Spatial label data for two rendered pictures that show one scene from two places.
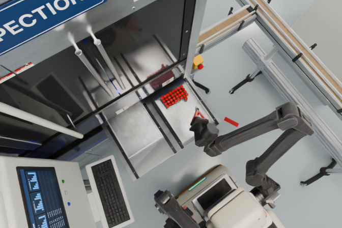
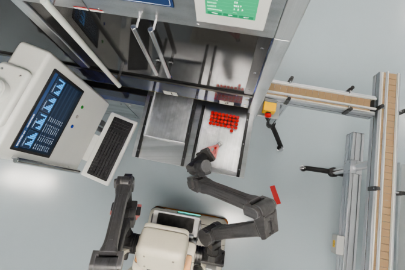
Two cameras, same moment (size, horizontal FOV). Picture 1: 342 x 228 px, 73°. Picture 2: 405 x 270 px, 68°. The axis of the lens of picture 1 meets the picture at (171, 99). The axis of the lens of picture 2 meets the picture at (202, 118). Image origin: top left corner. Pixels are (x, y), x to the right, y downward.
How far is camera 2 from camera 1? 0.45 m
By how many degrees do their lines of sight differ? 15
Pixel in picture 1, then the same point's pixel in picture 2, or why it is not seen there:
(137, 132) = (169, 122)
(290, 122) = (252, 212)
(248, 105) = (307, 196)
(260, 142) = (284, 238)
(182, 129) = not seen: hidden behind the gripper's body
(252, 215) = (170, 254)
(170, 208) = (120, 190)
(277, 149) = (235, 228)
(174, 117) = (208, 137)
